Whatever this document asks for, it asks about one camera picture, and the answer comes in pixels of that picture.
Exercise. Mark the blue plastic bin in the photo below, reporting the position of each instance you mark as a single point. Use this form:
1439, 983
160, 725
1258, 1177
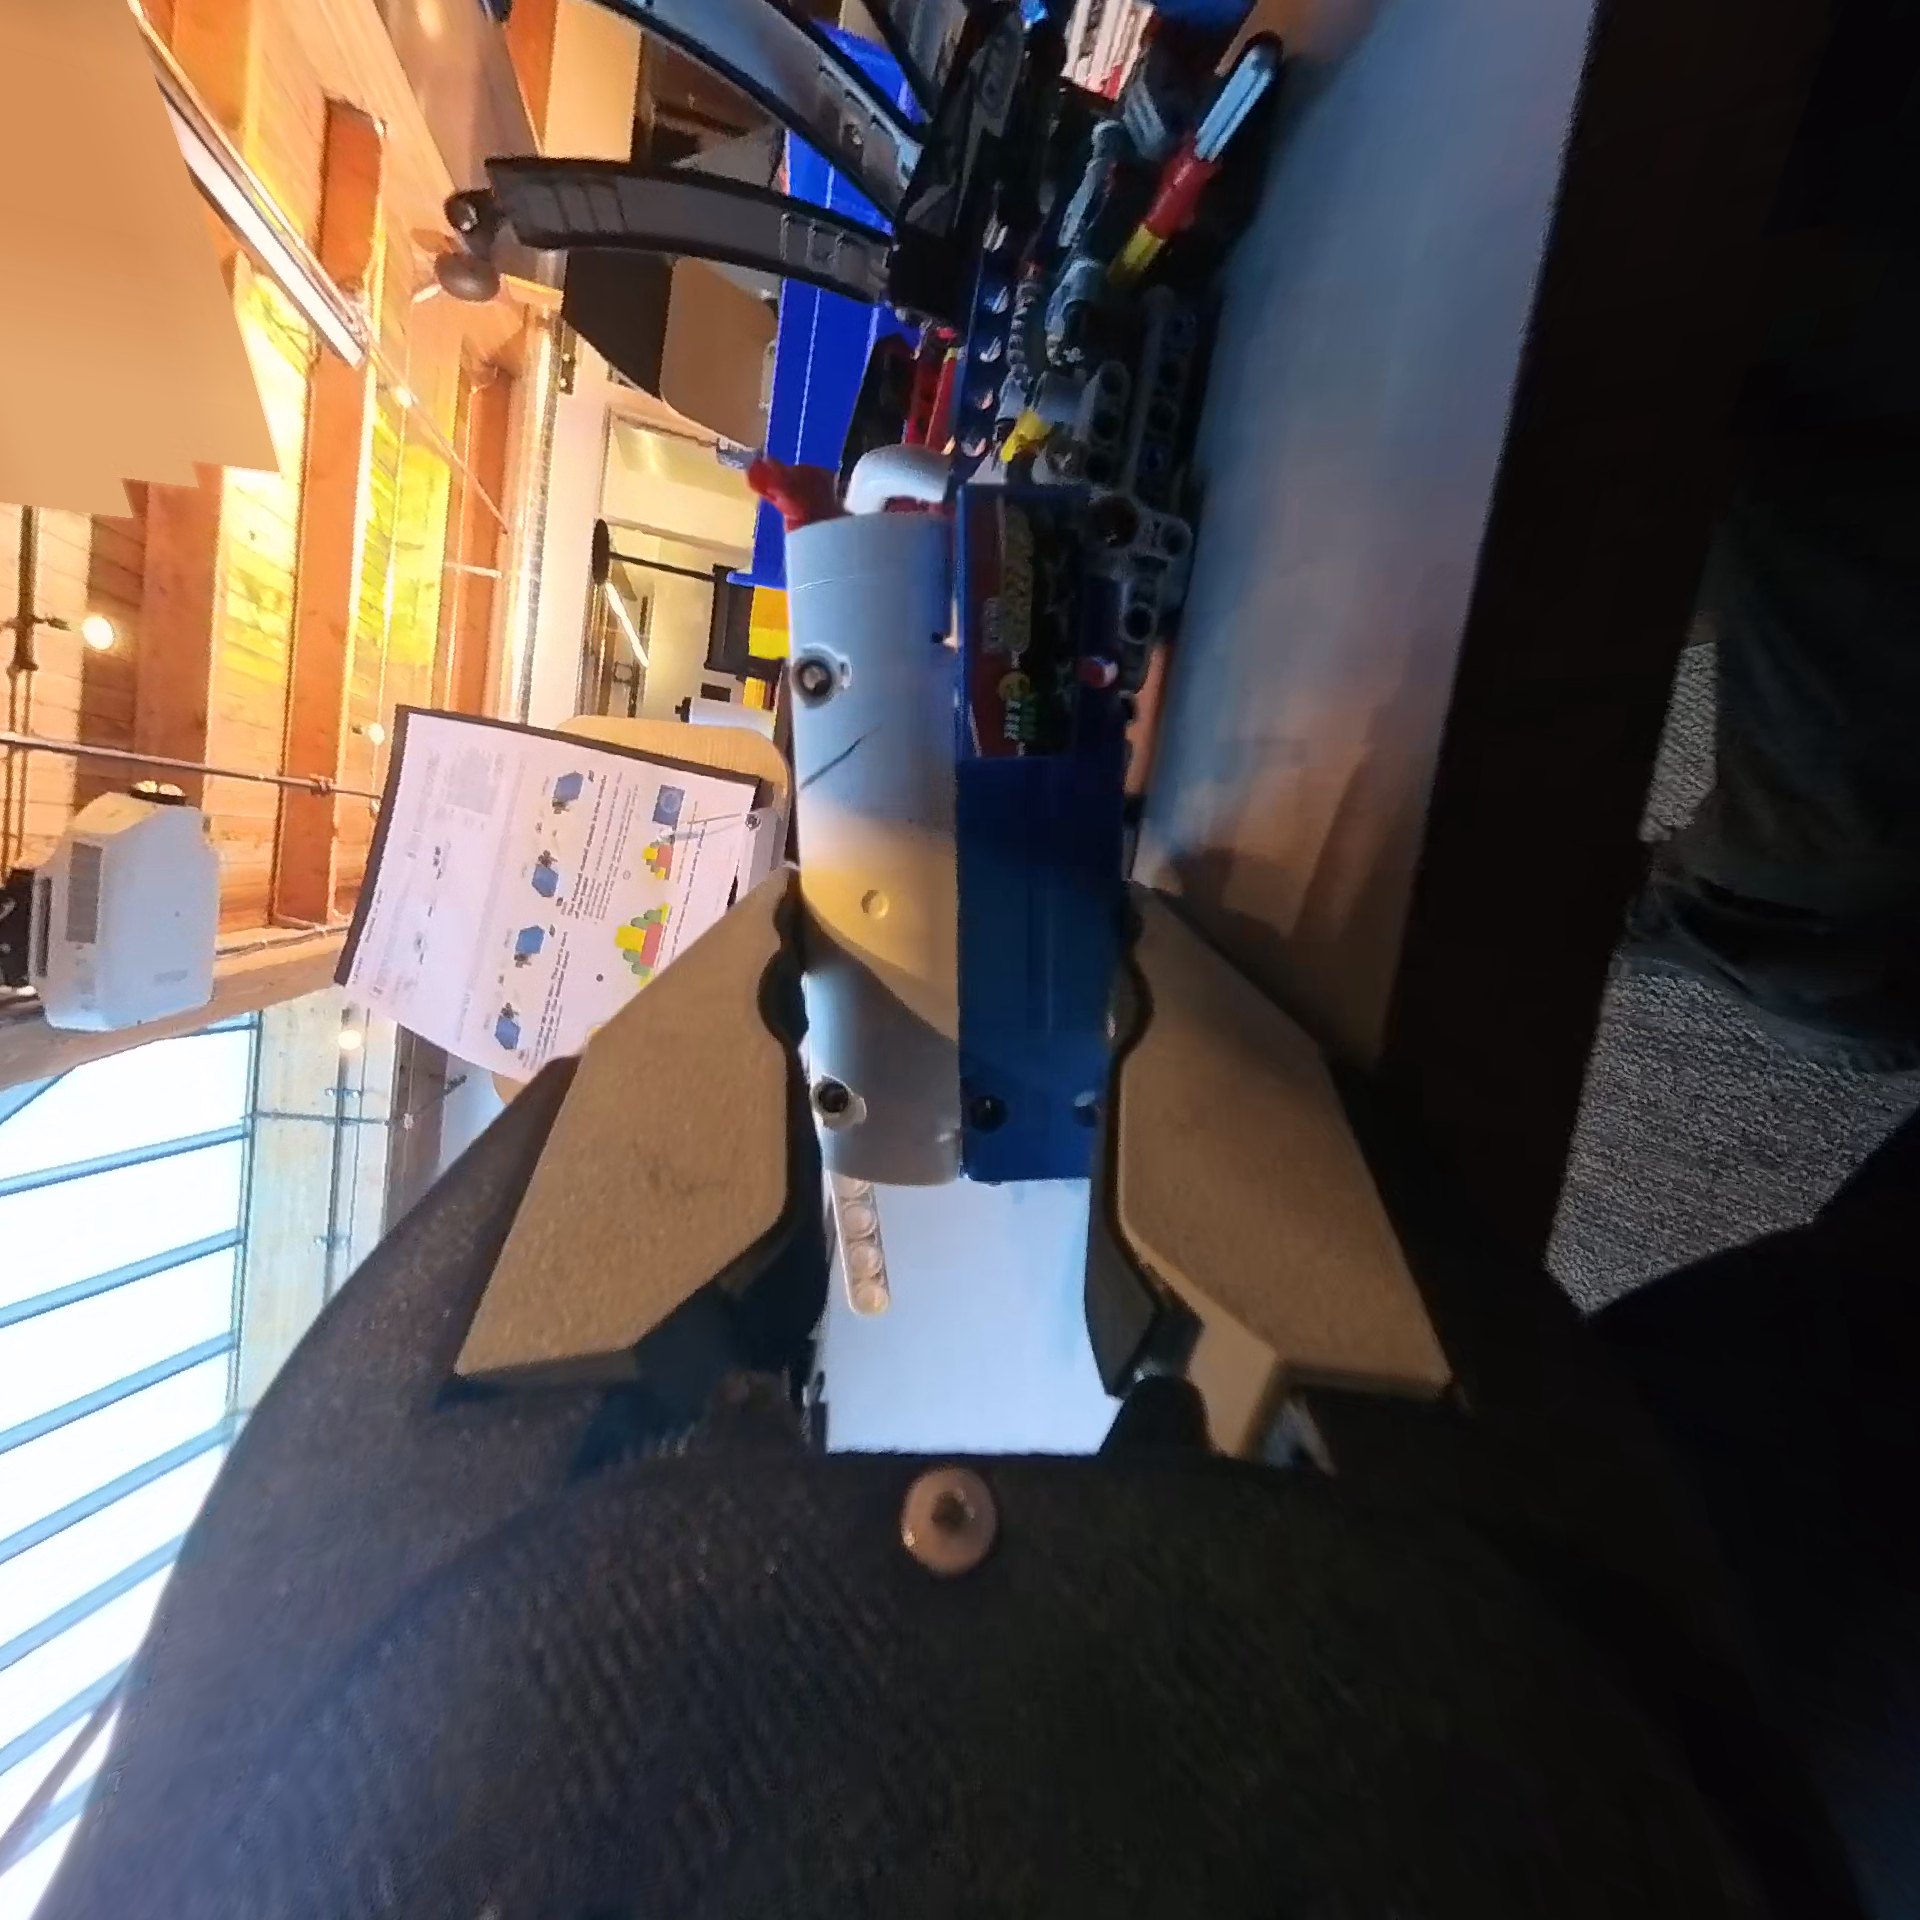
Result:
818, 346

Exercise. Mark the person's dark clothed body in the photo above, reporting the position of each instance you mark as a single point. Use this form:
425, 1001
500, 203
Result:
1770, 1425

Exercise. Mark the task instruction sheet on stand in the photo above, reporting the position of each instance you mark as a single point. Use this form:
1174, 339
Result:
720, 743

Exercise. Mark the white wall box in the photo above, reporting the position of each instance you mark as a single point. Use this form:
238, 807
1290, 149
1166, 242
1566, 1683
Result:
136, 915

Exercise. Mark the blue and white brick assembly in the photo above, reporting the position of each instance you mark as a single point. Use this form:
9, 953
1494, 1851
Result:
902, 839

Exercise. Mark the printed instruction sheet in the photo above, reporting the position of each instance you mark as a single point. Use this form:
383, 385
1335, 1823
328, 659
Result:
540, 885

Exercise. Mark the large paned window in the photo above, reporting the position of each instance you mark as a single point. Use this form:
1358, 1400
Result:
105, 1350

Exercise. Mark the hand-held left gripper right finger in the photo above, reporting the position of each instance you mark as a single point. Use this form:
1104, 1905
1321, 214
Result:
1276, 1201

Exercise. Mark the yellow plastic bin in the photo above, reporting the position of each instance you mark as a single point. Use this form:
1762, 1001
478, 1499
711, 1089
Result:
765, 622

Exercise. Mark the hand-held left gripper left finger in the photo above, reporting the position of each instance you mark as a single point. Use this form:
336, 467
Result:
629, 1170

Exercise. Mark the toy brick race car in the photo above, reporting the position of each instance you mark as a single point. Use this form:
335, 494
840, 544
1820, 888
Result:
1049, 224

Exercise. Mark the black flat panel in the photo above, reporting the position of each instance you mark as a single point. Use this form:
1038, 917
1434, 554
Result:
615, 323

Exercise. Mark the brown cardboard panel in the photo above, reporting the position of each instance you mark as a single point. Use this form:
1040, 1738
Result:
720, 353

